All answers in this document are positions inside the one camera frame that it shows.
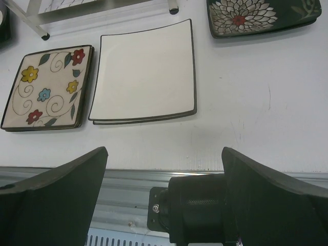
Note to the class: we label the white slotted cable duct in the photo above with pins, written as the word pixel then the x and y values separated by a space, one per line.
pixel 116 238

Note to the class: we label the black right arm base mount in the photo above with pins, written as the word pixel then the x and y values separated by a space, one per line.
pixel 193 209

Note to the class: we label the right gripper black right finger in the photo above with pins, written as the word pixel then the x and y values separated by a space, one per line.
pixel 272 208

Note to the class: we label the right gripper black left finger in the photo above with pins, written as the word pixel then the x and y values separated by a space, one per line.
pixel 54 207

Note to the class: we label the white square plate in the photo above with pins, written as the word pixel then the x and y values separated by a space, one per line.
pixel 145 74
pixel 142 120

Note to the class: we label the stainless steel dish rack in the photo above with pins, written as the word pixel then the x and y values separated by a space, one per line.
pixel 63 18

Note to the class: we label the upper colourful flower plate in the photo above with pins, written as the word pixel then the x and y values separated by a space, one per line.
pixel 46 87

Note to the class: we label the dark floral square plate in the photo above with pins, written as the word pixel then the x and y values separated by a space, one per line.
pixel 229 18

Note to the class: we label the black square plate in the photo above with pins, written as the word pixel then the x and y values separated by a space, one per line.
pixel 5 25

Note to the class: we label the aluminium rail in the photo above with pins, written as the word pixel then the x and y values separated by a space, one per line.
pixel 124 195

